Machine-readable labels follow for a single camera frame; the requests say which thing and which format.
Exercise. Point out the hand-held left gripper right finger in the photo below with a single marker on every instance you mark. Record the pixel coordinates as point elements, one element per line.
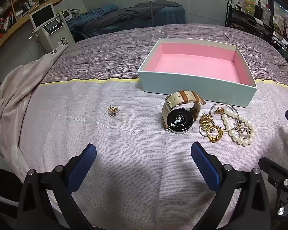
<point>206,165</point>

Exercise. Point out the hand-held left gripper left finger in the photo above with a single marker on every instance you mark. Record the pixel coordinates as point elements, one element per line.
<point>84,165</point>

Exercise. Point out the small gold crystal brooch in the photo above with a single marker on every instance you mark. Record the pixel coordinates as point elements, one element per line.
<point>113,111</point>

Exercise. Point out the thin silver hoop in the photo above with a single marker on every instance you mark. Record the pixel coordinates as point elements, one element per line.
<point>228,106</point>

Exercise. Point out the pink-lined pale blue box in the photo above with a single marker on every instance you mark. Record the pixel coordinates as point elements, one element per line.
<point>194,63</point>

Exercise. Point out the silver crystal earrings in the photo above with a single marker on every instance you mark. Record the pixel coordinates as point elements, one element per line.
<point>242,129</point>

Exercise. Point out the black metal rack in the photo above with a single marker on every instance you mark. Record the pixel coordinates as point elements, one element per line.
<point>254,26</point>

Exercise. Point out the pale pink quilt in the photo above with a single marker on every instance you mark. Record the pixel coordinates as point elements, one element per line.
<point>21,88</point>

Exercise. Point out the group of bottles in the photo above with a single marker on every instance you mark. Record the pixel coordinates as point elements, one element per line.
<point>249,2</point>

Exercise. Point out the white machine with screen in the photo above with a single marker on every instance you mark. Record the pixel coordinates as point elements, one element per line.
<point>48,21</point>

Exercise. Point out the blue covered massage bed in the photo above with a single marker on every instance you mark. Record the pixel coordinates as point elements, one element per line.
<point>134,24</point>

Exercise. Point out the grey blanket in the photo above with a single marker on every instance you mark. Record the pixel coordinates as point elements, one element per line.
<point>146,9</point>

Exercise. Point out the white floor lamp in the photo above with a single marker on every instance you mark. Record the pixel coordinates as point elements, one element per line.
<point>151,2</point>

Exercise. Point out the wooden wall shelf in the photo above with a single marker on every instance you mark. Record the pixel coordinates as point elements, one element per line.
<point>14,9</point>

